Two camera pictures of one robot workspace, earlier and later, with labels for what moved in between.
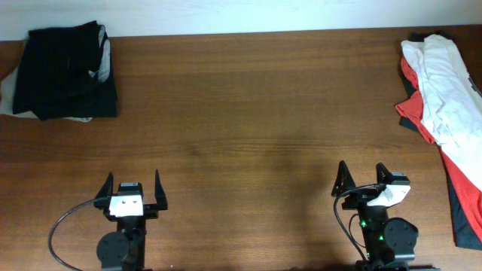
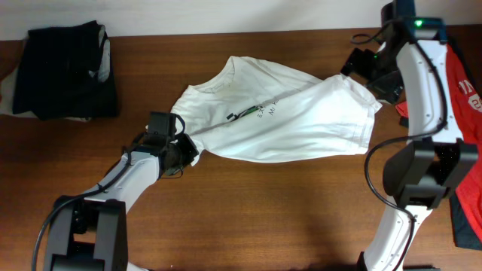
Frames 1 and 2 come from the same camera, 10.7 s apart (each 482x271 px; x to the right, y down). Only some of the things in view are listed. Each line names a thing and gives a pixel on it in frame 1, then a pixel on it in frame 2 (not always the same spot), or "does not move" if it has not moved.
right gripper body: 360,198 -> 385,78
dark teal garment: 465,237 does not move
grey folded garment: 102,74 does not move
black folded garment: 54,80 does not move
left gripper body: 149,211 -> 182,151
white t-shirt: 449,102 -> 266,109
